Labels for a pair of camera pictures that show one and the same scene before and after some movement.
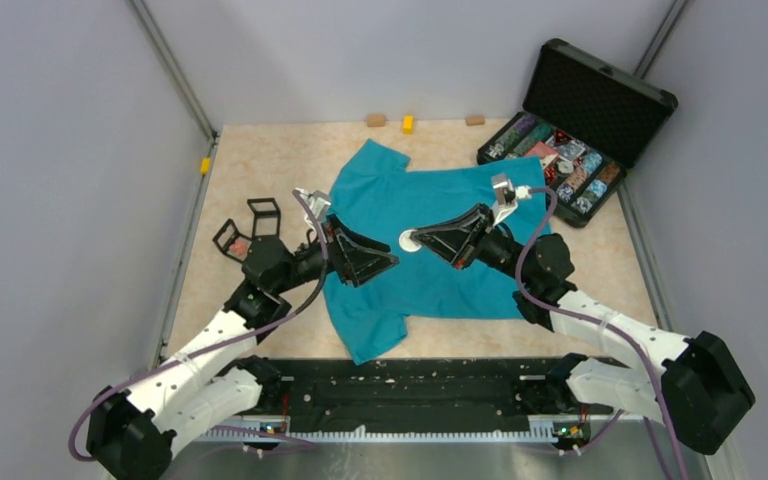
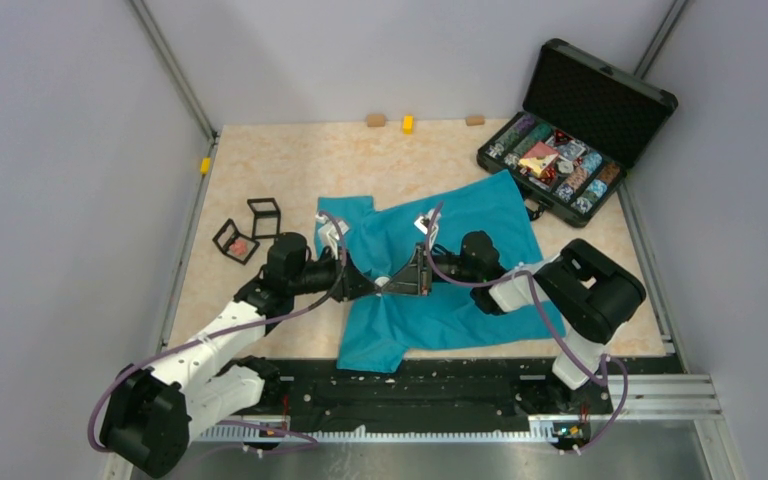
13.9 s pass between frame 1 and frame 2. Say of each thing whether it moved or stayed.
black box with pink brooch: stayed
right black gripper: moved
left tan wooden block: stayed
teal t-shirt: moved
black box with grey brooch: stayed
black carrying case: stayed
